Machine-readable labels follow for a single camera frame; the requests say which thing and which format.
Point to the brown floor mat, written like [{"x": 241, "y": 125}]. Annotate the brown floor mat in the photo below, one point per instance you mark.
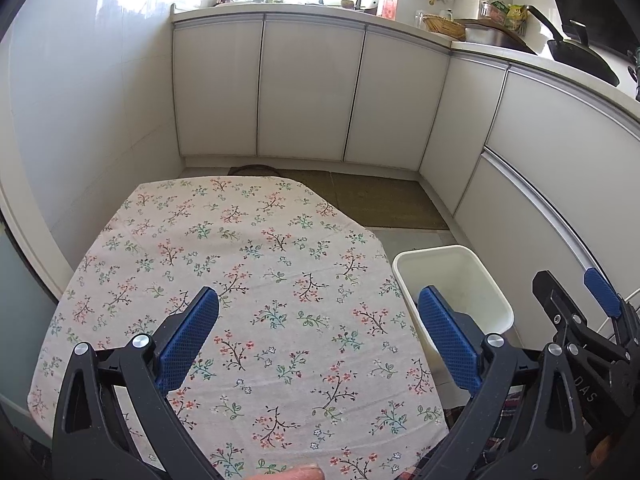
[{"x": 373, "y": 201}]

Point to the green snack bag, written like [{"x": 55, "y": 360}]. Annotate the green snack bag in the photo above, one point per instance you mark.
[{"x": 512, "y": 16}]

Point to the metal pot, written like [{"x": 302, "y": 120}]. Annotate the metal pot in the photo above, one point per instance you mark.
[{"x": 482, "y": 34}]

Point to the round woven tray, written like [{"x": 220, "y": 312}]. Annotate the round woven tray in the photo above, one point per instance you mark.
[{"x": 254, "y": 170}]

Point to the white plastic trash bin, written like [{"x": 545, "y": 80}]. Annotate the white plastic trash bin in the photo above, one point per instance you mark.
[{"x": 464, "y": 282}]

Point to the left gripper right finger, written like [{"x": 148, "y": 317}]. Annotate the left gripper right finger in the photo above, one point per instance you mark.
[{"x": 523, "y": 419}]

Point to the woven basket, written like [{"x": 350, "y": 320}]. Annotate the woven basket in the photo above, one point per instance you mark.
[{"x": 443, "y": 26}]

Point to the floral tablecloth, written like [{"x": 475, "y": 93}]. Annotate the floral tablecloth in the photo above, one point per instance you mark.
[{"x": 314, "y": 357}]

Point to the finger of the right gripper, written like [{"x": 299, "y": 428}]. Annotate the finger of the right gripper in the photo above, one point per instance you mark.
[
  {"x": 556, "y": 302},
  {"x": 604, "y": 293}
]

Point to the white kitchen cabinets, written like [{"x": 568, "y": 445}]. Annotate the white kitchen cabinets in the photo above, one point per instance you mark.
[{"x": 533, "y": 164}]

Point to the person's right hand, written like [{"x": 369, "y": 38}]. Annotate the person's right hand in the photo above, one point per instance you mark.
[{"x": 600, "y": 452}]

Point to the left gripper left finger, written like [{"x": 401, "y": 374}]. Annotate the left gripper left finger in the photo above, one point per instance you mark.
[{"x": 91, "y": 439}]

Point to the black frying pan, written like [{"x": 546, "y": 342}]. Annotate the black frying pan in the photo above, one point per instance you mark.
[{"x": 577, "y": 54}]

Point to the person's left hand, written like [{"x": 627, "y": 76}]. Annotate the person's left hand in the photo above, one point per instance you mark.
[{"x": 301, "y": 472}]

